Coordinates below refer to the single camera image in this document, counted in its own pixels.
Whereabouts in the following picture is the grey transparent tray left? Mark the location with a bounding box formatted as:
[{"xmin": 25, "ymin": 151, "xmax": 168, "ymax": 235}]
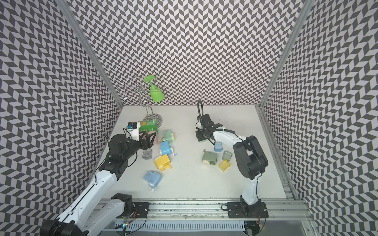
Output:
[{"xmin": 142, "ymin": 148, "xmax": 152, "ymax": 160}]

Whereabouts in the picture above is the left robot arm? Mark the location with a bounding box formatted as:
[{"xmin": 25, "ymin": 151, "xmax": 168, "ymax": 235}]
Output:
[{"xmin": 39, "ymin": 132, "xmax": 156, "ymax": 236}]

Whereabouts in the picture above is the green snack packet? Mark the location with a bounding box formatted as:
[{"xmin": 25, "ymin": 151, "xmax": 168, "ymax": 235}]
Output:
[{"xmin": 139, "ymin": 119, "xmax": 158, "ymax": 134}]

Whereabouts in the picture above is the yellow pencil sharpener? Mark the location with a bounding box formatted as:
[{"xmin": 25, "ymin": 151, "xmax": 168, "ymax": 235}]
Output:
[{"xmin": 154, "ymin": 154, "xmax": 172, "ymax": 171}]

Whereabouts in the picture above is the light blue pencil sharpener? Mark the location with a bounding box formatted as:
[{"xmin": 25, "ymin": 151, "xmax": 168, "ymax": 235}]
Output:
[{"xmin": 144, "ymin": 171, "xmax": 162, "ymax": 192}]

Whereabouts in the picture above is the yellow transparent tray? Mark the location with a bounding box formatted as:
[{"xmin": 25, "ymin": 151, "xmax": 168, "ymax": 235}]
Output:
[{"xmin": 219, "ymin": 159, "xmax": 231, "ymax": 172}]

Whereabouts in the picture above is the blue transparent tray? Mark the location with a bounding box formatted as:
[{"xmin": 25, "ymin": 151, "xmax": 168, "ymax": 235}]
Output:
[{"xmin": 214, "ymin": 142, "xmax": 223, "ymax": 152}]

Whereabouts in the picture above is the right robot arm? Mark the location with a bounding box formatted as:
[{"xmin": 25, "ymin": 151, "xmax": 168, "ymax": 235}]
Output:
[{"xmin": 195, "ymin": 113, "xmax": 268, "ymax": 207}]

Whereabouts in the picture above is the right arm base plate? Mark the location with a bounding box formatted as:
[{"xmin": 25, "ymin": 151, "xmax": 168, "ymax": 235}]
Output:
[{"xmin": 226, "ymin": 201, "xmax": 269, "ymax": 219}]

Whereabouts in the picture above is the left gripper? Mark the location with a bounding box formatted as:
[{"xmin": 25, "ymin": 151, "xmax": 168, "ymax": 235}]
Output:
[{"xmin": 122, "ymin": 131, "xmax": 156, "ymax": 161}]

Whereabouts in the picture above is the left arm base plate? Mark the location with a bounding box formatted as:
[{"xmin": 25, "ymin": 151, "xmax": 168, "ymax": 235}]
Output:
[{"xmin": 133, "ymin": 202, "xmax": 150, "ymax": 219}]

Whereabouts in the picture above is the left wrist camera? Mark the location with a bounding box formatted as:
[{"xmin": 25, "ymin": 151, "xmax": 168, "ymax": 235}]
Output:
[{"xmin": 127, "ymin": 122, "xmax": 141, "ymax": 141}]

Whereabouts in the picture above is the mint green pencil sharpener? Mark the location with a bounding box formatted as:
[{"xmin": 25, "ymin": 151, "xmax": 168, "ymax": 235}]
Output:
[{"xmin": 159, "ymin": 129, "xmax": 175, "ymax": 143}]

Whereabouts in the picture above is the grey transparent tray right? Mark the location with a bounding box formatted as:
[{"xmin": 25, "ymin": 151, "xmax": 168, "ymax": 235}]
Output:
[{"xmin": 222, "ymin": 150, "xmax": 233, "ymax": 162}]

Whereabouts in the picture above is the aluminium front rail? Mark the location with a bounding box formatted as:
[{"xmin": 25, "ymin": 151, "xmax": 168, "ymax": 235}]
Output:
[{"xmin": 135, "ymin": 198, "xmax": 313, "ymax": 221}]

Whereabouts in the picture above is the grey transparent tray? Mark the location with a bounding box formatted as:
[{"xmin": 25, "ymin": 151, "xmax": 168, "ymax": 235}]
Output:
[
  {"xmin": 142, "ymin": 148, "xmax": 152, "ymax": 160},
  {"xmin": 222, "ymin": 150, "xmax": 233, "ymax": 162}
]

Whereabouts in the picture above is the green plastic cup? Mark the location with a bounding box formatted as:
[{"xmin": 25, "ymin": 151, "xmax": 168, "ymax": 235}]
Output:
[{"xmin": 143, "ymin": 75, "xmax": 164, "ymax": 103}]

